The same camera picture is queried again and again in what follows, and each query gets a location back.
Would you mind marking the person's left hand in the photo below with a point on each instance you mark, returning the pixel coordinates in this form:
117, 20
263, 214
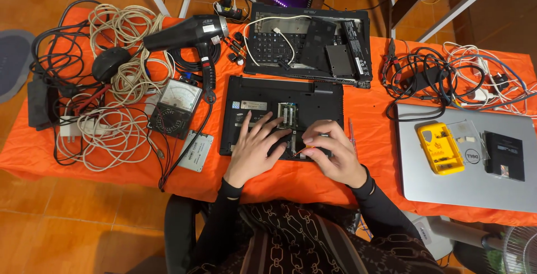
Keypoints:
251, 152

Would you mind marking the person's right hand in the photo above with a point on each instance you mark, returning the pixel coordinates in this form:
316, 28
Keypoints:
340, 156

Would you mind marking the black laptop base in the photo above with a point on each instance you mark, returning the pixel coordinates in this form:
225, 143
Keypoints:
256, 93

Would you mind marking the clear orange screwdriver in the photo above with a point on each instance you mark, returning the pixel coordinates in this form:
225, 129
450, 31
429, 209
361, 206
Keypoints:
353, 137

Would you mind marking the orange tablecloth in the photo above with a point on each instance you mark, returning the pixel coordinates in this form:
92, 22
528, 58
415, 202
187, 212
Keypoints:
377, 152

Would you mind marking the green memory module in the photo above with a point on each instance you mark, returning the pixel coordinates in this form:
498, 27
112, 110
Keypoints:
287, 114

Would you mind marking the silver solid state drive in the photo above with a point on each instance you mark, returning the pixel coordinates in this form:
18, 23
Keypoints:
196, 151

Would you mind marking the black analog multimeter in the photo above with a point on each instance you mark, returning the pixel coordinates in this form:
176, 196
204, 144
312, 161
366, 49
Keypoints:
176, 108

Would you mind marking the black patterned clothing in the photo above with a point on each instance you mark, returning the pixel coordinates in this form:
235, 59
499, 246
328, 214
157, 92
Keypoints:
302, 240

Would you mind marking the grey hard drive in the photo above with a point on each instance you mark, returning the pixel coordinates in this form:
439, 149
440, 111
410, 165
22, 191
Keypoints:
340, 61

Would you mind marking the black small connector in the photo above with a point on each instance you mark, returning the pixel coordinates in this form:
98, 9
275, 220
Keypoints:
238, 36
233, 57

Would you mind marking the yellow screwdriver bit case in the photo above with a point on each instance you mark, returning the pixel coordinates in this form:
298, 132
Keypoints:
440, 148

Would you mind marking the black chair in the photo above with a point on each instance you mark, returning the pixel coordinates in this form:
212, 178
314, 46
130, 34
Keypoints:
180, 232

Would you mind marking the black red small plug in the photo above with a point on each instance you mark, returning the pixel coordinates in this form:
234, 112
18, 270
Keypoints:
231, 42
234, 46

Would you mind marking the black laptop battery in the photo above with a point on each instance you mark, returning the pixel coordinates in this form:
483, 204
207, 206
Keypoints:
356, 49

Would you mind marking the black plastic cover panel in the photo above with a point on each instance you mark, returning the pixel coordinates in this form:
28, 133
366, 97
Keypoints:
316, 43

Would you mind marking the silver closed laptop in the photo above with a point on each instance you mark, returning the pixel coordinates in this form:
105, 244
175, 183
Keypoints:
457, 190

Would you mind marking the clear plastic lid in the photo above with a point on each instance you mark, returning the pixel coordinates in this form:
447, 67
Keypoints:
472, 133

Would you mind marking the black hair dryer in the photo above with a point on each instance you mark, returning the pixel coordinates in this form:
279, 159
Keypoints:
188, 33

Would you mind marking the white floor fan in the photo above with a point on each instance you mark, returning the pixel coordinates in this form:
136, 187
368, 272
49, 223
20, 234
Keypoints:
461, 234

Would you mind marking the black power strip with plugs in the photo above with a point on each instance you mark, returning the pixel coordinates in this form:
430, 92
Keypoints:
230, 9

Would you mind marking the black drive in clear bag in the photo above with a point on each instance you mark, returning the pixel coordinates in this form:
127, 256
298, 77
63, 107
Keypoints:
504, 156

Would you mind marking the black computer mouse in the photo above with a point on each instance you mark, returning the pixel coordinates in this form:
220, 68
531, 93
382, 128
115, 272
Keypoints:
110, 63

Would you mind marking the red multimeter probe leads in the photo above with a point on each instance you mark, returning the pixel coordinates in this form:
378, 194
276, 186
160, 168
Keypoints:
90, 100

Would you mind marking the white charger plug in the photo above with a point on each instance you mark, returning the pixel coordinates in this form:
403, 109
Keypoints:
71, 129

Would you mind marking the white framed desk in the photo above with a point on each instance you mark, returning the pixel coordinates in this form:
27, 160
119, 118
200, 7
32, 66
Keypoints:
436, 1

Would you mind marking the black power adapter brick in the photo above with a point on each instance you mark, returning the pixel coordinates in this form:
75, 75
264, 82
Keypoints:
41, 104

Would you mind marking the grey floor mat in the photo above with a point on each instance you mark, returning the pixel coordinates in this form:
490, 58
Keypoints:
14, 64

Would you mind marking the black opened laptop keyboard frame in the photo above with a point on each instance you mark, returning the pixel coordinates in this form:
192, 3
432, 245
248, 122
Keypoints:
268, 47

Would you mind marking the black wall plug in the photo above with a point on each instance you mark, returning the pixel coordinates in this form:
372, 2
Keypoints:
500, 81

